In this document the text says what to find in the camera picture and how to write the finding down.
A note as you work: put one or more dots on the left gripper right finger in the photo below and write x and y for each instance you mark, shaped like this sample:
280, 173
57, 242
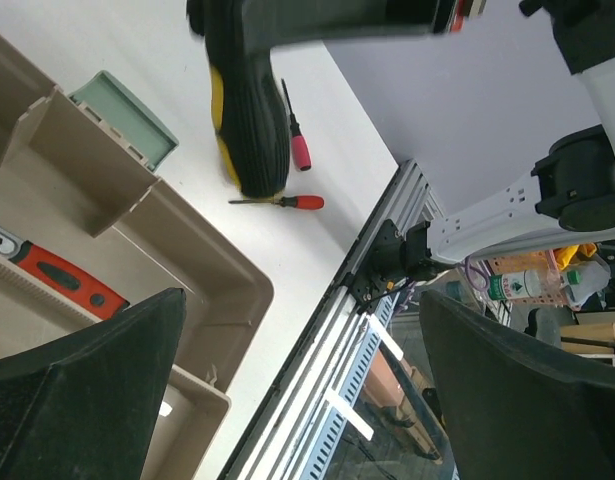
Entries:
514, 406

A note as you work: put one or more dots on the orange plastic basket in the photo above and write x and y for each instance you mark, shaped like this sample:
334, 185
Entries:
543, 260

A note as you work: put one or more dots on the red handled adjustable wrench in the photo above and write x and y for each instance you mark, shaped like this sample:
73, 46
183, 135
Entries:
63, 276

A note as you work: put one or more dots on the slotted cable duct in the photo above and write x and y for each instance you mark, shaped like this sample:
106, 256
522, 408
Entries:
334, 410

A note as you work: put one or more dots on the green capped plastic bottle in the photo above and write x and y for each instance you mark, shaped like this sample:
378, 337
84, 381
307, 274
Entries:
531, 284

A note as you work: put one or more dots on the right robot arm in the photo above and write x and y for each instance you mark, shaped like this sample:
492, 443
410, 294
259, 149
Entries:
572, 188

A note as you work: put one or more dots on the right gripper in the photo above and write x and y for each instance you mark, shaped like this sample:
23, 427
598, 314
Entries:
262, 25

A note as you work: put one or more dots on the red handled screwdriver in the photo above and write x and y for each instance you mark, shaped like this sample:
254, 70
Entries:
300, 202

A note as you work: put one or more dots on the aluminium mounting rail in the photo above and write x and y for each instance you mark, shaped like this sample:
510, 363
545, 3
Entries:
266, 448

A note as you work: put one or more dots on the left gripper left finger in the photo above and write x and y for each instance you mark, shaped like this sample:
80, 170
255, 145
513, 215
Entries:
85, 406

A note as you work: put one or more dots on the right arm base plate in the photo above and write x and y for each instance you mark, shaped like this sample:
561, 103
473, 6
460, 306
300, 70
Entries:
385, 268

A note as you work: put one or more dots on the translucent brown toolbox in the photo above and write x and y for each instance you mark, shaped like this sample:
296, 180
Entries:
72, 185

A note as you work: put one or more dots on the black yellow screwdriver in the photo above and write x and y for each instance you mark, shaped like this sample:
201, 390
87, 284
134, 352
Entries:
249, 120

